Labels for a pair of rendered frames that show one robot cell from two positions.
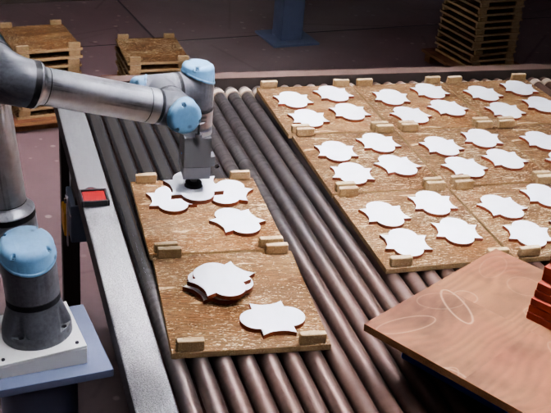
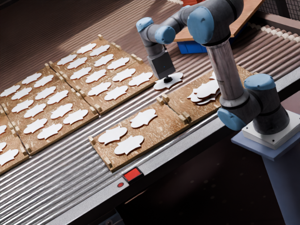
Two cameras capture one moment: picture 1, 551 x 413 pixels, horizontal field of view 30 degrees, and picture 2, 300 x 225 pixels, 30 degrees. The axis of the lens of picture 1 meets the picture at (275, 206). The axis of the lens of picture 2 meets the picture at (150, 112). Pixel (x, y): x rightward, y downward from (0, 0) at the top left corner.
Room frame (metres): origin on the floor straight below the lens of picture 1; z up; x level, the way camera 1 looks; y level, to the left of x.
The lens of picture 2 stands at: (2.16, 2.48, 2.22)
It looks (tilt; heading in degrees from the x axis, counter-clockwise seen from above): 28 degrees down; 274
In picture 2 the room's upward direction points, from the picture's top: 24 degrees counter-clockwise
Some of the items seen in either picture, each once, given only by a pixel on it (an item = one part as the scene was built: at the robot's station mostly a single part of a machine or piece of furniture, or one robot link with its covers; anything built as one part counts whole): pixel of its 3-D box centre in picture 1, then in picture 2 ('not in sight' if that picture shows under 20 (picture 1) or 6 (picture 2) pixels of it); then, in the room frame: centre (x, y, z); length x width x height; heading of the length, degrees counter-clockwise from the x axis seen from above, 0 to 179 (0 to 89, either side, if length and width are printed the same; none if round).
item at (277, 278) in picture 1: (236, 300); (211, 91); (2.02, 0.07, 0.93); 0.41 x 0.35 x 0.02; 14
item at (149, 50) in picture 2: (196, 118); (155, 47); (2.19, 0.20, 1.30); 0.08 x 0.08 x 0.05
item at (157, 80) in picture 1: (158, 93); (164, 32); (2.13, 0.28, 1.38); 0.11 x 0.11 x 0.08; 29
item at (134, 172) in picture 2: (93, 197); (132, 175); (2.48, 0.49, 0.92); 0.06 x 0.06 x 0.01; 18
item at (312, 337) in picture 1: (312, 337); not in sight; (1.86, -0.10, 0.95); 0.06 x 0.02 x 0.03; 104
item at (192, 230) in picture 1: (205, 215); (137, 133); (2.42, 0.19, 0.93); 0.41 x 0.35 x 0.02; 16
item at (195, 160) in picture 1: (199, 149); (160, 61); (2.19, 0.19, 1.22); 0.10 x 0.09 x 0.16; 104
